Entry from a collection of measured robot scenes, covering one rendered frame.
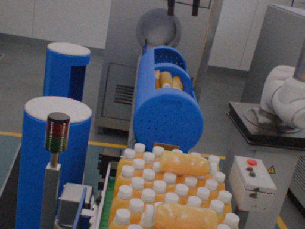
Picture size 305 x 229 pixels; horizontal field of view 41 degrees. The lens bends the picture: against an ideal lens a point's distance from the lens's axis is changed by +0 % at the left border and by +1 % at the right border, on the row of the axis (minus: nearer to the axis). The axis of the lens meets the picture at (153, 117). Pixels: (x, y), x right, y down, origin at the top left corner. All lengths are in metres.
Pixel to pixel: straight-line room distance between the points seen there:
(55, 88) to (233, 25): 4.67
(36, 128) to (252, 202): 0.89
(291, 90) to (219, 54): 5.29
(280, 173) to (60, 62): 1.50
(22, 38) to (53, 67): 4.10
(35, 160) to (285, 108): 1.06
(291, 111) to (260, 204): 0.52
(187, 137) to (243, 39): 5.51
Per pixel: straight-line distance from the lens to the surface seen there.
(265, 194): 1.39
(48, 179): 1.24
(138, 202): 1.16
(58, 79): 2.74
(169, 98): 1.60
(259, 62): 4.58
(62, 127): 1.14
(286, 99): 1.81
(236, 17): 6.99
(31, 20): 6.74
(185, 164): 1.30
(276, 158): 2.05
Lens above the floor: 1.72
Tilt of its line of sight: 22 degrees down
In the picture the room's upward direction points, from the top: 11 degrees clockwise
